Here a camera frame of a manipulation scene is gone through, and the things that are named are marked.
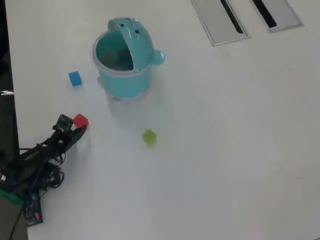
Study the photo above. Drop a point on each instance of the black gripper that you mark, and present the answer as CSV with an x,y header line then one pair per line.
x,y
61,140

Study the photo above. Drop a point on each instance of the red lego block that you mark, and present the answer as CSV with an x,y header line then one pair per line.
x,y
80,120

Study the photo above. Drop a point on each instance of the blue lego block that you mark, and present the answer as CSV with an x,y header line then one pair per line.
x,y
75,78

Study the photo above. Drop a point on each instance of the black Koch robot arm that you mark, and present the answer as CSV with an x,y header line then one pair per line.
x,y
30,160

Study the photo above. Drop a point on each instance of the teal animal-shaped bin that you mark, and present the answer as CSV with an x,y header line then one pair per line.
x,y
125,80

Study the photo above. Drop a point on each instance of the black furniture panel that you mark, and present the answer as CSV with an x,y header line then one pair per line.
x,y
8,120

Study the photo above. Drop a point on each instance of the blue controller circuit board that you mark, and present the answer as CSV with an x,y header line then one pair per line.
x,y
33,210

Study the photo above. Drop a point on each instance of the green table clamp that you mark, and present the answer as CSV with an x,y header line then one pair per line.
x,y
10,196

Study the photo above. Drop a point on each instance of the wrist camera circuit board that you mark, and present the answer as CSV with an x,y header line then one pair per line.
x,y
63,122

